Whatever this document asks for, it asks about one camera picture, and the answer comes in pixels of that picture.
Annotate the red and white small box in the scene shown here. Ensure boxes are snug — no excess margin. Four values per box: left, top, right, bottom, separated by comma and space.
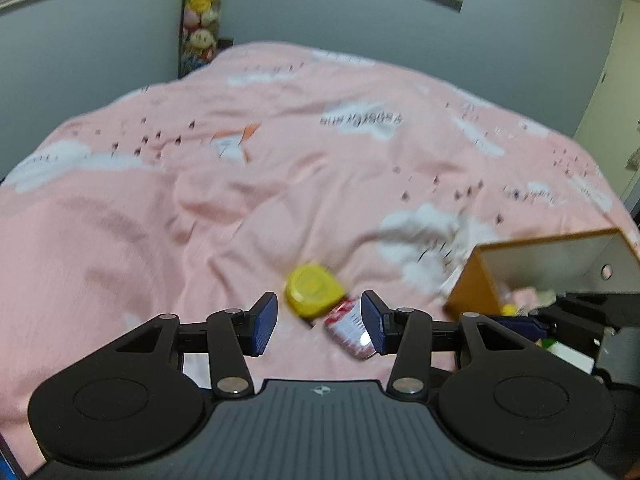
322, 296, 382, 362

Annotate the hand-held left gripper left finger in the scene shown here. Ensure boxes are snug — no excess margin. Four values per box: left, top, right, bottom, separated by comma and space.
114, 292, 279, 399

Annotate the hanging white tassel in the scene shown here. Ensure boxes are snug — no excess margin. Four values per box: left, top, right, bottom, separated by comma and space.
626, 120, 640, 172

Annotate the cream door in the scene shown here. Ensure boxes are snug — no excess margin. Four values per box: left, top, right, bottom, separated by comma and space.
572, 0, 640, 202

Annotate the yellow round container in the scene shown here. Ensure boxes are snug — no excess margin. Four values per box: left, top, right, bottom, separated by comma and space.
285, 263, 349, 319

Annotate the white printed carton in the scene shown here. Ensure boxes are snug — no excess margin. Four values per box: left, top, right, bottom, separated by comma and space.
549, 342, 597, 377

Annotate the hanging plush toy display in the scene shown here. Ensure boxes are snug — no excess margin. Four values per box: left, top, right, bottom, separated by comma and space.
179, 0, 234, 79

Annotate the pink printed blanket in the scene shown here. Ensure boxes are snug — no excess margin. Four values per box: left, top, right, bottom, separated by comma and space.
0, 42, 640, 476

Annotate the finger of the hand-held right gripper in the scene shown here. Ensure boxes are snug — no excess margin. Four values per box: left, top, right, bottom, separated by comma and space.
490, 314, 551, 343

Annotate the orange-rimmed storage box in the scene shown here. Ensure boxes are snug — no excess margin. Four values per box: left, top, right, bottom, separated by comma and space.
444, 228, 640, 322

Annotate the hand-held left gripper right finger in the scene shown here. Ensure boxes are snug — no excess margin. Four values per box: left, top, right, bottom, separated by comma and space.
361, 290, 527, 397

